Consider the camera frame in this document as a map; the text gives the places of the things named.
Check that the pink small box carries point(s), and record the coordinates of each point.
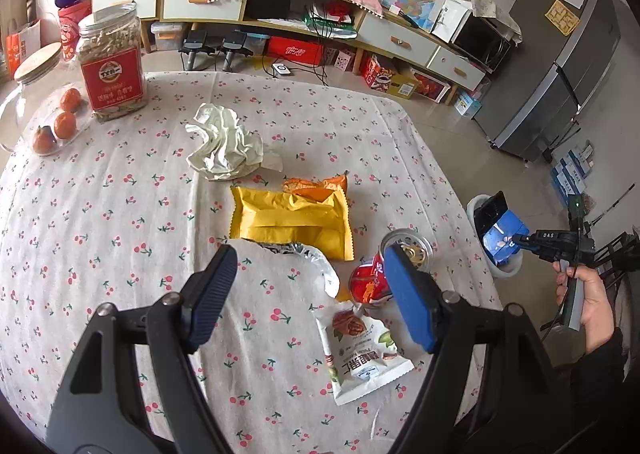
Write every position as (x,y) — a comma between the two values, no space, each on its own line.
(345,59)

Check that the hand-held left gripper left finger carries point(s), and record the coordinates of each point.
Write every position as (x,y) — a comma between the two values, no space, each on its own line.
(212,294)

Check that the red gift bag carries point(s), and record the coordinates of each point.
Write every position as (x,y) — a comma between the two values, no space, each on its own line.
(72,32)

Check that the printed cardboard box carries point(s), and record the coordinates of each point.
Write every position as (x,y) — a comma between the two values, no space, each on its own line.
(387,79)

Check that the white round device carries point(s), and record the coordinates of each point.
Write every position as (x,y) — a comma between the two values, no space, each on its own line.
(283,70)

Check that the silver foil wrapper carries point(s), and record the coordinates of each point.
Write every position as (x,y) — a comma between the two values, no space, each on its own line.
(310,259)

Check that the floral cloth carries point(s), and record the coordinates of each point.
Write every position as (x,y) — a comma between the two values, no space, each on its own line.
(482,2)

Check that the orange white paper bag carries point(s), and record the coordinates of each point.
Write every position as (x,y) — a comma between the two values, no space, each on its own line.
(20,47)

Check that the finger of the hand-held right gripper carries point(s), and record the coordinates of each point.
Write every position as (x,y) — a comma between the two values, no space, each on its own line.
(492,214)
(517,240)

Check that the black microwave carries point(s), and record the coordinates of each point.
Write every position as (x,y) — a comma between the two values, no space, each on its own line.
(480,42)

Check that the person's right forearm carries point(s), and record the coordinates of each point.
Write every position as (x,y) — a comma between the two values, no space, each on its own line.
(605,379)

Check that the red gift box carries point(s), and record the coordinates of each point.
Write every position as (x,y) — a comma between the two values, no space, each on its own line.
(295,50)

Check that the person's right hand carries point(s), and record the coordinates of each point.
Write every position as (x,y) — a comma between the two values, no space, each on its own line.
(597,309)

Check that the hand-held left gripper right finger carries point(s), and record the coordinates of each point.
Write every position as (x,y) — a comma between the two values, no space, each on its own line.
(410,304)

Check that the torn blue paper box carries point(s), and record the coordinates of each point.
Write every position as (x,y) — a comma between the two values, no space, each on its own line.
(507,229)

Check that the cherry print tablecloth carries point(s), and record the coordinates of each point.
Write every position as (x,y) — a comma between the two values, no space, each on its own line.
(125,214)

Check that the red cartoon face can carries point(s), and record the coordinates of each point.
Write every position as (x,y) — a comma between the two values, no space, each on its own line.
(367,284)

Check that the clear jar red label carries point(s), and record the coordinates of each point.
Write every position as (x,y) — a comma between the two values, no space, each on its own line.
(110,79)

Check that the yellow snack packet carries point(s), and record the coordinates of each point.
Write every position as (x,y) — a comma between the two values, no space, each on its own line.
(290,219)

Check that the blue white box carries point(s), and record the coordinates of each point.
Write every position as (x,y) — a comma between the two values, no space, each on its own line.
(467,104)

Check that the grey refrigerator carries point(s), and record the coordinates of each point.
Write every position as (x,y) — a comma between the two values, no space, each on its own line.
(545,84)

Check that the clear glass plate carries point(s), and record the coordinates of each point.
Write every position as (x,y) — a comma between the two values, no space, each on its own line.
(85,127)

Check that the orange snack wrapper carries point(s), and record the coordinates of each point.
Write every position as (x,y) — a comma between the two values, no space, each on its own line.
(310,184)

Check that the red box white frame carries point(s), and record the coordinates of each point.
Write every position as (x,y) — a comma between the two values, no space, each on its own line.
(430,87)

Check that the white nut snack packet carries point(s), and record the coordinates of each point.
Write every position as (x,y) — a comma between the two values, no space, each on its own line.
(360,364)

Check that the black bag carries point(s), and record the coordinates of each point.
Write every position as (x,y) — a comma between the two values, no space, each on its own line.
(267,4)

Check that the white gift bag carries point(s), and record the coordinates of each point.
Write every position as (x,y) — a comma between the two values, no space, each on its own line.
(450,19)

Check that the clear storage box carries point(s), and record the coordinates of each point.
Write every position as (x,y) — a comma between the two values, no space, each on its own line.
(167,37)

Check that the blue white carton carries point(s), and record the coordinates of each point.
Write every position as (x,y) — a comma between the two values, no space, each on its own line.
(580,157)
(565,184)
(572,172)

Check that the glass jar with oranges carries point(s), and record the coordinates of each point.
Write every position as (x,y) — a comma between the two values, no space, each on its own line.
(37,62)

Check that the dark chair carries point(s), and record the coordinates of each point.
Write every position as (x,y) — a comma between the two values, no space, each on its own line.
(620,254)

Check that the black grey handheld device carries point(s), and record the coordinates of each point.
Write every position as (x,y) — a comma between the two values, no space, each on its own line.
(195,47)
(235,48)

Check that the green white bag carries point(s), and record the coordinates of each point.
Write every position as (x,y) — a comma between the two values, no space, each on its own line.
(330,24)

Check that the white plastic bin blue marks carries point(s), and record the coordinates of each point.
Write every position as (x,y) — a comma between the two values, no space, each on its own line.
(505,271)

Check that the wooden cabinet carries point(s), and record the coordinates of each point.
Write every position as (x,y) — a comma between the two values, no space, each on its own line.
(300,24)

